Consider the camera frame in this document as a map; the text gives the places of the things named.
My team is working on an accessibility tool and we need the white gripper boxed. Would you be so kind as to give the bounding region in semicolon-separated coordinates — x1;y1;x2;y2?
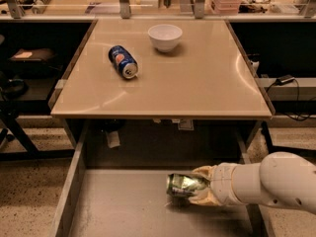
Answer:
189;163;244;205

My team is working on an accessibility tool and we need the green camouflage soda can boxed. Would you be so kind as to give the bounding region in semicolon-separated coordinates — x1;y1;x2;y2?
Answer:
166;173;210;198

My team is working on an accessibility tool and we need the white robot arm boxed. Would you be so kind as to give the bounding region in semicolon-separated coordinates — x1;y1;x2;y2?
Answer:
190;152;316;214

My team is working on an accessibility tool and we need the open grey top drawer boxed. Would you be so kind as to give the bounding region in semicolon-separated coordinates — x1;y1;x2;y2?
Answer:
48;120;276;237

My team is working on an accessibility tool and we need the blue Pepsi can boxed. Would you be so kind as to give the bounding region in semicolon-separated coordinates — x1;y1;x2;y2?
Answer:
108;45;138;80

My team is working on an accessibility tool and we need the black table leg stand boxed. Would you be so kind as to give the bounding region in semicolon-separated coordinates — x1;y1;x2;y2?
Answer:
261;121;316;158

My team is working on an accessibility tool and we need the white paper tag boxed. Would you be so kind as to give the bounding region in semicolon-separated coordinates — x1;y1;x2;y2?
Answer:
106;131;120;148

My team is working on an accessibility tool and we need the white ceramic bowl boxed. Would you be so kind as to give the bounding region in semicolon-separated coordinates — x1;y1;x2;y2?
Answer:
148;24;183;52

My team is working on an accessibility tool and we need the black power adapter with cable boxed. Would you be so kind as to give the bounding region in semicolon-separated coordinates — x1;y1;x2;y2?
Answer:
261;75;316;121

